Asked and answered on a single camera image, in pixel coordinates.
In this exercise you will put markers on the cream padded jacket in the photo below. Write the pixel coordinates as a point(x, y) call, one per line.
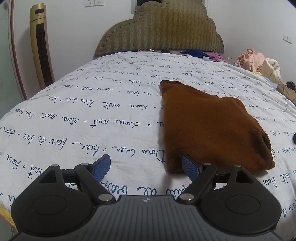
point(270, 69)

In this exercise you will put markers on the white wall socket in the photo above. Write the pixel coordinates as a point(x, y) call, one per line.
point(89, 2)
point(99, 2)

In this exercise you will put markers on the tan coat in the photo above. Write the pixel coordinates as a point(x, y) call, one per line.
point(286, 92)

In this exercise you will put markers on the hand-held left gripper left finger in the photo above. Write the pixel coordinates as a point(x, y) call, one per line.
point(101, 167)

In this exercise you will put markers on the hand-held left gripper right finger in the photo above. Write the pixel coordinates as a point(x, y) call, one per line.
point(190, 167)

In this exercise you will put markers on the green upholstered headboard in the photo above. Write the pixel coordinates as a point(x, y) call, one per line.
point(161, 30)

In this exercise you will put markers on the gold tower air conditioner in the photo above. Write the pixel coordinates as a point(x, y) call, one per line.
point(41, 46)

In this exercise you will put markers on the dark patterned cloth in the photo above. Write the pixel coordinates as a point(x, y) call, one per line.
point(291, 84)

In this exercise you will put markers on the pink cloth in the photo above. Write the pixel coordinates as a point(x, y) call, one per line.
point(248, 59)

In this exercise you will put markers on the brown sweater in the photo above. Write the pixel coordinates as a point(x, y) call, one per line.
point(203, 125)

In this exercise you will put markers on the white light switch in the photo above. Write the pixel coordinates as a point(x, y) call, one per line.
point(287, 38)

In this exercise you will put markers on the white printed blanket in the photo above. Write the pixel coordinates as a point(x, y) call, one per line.
point(92, 120)

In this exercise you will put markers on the purple cloth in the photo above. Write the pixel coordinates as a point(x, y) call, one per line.
point(214, 56)

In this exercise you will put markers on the blue cloth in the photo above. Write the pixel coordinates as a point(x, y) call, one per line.
point(193, 53)

